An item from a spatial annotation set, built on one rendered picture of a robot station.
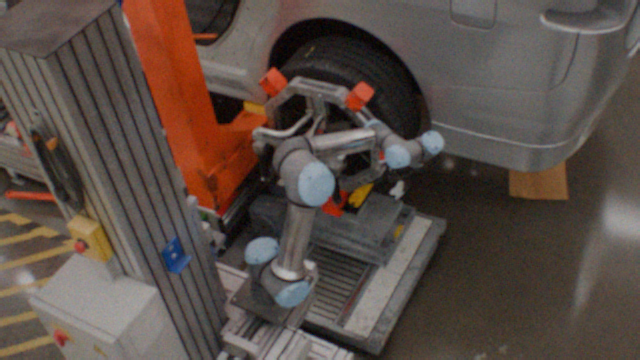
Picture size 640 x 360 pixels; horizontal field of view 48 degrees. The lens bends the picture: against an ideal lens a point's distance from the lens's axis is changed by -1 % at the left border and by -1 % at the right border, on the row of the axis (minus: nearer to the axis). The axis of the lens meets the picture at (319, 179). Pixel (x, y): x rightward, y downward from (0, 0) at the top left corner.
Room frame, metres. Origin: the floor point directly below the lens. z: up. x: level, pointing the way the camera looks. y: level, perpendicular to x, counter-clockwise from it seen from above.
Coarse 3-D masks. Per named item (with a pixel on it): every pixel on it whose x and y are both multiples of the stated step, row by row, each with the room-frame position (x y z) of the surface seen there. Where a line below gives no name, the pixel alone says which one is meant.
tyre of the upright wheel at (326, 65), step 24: (312, 48) 2.55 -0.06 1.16; (336, 48) 2.50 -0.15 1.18; (360, 48) 2.49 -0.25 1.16; (288, 72) 2.48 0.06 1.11; (312, 72) 2.41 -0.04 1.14; (336, 72) 2.35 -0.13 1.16; (360, 72) 2.35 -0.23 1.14; (384, 72) 2.38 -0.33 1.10; (384, 96) 2.27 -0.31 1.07; (408, 96) 2.35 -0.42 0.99; (384, 120) 2.23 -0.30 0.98; (408, 120) 2.28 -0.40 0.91
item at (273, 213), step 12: (276, 180) 2.56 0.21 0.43; (276, 192) 2.51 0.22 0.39; (252, 204) 2.45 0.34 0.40; (264, 204) 2.43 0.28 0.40; (276, 204) 2.42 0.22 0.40; (252, 216) 2.41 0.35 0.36; (264, 216) 2.37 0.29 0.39; (276, 216) 2.35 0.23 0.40; (264, 228) 2.37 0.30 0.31; (276, 228) 2.34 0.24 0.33; (276, 240) 2.41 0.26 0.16
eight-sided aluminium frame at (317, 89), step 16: (304, 80) 2.39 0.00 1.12; (288, 96) 2.39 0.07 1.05; (320, 96) 2.30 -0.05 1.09; (336, 96) 2.26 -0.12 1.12; (272, 112) 2.45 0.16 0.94; (352, 112) 2.22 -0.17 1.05; (368, 112) 2.24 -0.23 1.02; (272, 128) 2.45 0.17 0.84; (352, 176) 2.31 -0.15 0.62; (368, 176) 2.19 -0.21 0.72
